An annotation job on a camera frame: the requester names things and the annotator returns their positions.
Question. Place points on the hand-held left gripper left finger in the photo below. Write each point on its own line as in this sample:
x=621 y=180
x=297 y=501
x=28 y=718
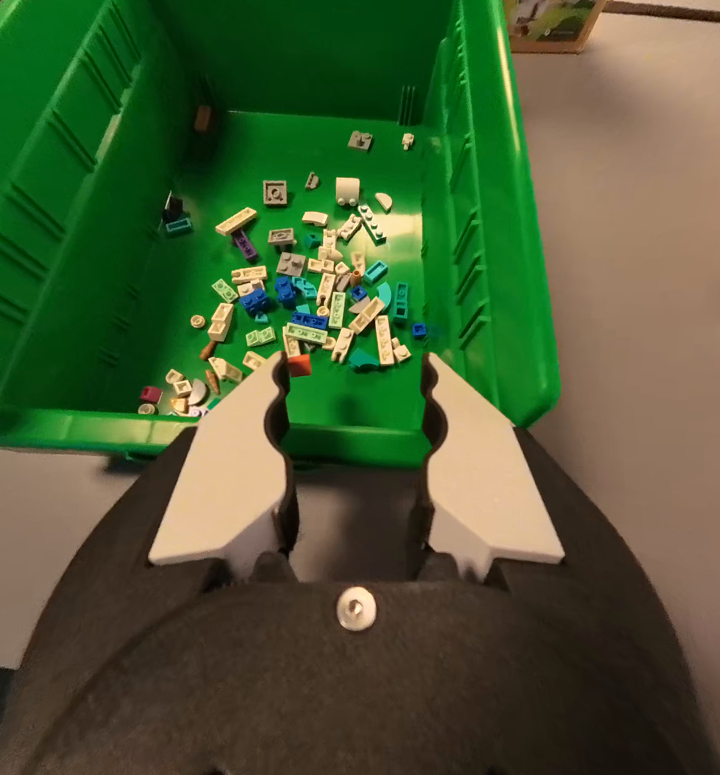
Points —
x=226 y=472

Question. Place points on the pile of lego pieces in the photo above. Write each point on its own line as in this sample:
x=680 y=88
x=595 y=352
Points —
x=337 y=309

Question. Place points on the green plastic bin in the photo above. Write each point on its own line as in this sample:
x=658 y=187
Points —
x=347 y=396

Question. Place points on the colourful lego set box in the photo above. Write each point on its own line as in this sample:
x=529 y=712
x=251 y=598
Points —
x=547 y=24

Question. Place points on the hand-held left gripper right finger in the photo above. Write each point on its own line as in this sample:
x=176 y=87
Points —
x=487 y=484

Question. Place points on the brown lego piece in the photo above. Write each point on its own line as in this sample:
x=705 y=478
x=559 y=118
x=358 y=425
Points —
x=203 y=118

